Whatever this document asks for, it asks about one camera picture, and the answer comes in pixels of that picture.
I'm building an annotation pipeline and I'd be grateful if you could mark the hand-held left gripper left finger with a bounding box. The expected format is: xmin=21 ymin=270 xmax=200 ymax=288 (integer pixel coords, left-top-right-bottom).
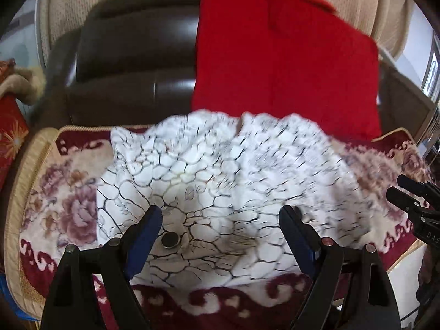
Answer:
xmin=40 ymin=205 xmax=163 ymax=330

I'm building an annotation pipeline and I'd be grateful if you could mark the blue plastic sheet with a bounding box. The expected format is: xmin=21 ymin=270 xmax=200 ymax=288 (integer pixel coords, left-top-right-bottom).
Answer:
xmin=0 ymin=274 xmax=22 ymax=317

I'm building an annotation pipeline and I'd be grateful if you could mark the red embroidered cushion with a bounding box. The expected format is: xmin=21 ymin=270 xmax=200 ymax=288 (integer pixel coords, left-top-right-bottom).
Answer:
xmin=0 ymin=94 xmax=31 ymax=187

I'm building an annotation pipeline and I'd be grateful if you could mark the white appliance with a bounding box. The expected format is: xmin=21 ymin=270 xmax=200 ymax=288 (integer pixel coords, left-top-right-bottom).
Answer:
xmin=0 ymin=5 xmax=46 ymax=67

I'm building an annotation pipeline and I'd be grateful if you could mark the red garment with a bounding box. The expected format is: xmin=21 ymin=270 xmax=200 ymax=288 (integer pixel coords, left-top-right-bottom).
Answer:
xmin=191 ymin=0 xmax=383 ymax=141

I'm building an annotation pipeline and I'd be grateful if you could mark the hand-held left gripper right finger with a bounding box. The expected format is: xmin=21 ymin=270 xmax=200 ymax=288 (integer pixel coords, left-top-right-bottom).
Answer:
xmin=279 ymin=205 xmax=403 ymax=330

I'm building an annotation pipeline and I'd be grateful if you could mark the white crackle-print garment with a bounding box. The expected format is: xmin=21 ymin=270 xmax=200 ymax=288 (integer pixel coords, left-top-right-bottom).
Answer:
xmin=96 ymin=109 xmax=376 ymax=289

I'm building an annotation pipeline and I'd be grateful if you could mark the beige dotted curtain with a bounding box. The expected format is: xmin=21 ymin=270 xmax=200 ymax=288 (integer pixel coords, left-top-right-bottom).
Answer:
xmin=38 ymin=0 xmax=424 ymax=63

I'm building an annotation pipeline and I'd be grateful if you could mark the dark brown leather sofa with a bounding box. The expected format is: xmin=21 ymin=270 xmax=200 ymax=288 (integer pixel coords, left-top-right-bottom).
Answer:
xmin=45 ymin=0 xmax=437 ymax=140

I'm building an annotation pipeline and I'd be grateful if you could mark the beige fur-trimmed cloth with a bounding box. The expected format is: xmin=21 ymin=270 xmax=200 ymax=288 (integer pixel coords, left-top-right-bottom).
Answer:
xmin=0 ymin=70 xmax=46 ymax=106

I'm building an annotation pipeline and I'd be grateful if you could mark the orange patterned cloth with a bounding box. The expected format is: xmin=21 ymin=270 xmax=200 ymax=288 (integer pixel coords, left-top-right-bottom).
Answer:
xmin=0 ymin=60 xmax=18 ymax=84

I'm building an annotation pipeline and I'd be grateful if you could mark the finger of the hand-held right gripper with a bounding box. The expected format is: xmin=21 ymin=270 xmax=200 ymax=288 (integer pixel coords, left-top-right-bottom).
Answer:
xmin=385 ymin=186 xmax=434 ymax=218
xmin=396 ymin=174 xmax=440 ymax=202

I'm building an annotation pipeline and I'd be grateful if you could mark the floral maroon sofa cover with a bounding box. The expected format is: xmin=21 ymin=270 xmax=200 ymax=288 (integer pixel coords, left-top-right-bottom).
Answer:
xmin=3 ymin=124 xmax=434 ymax=330

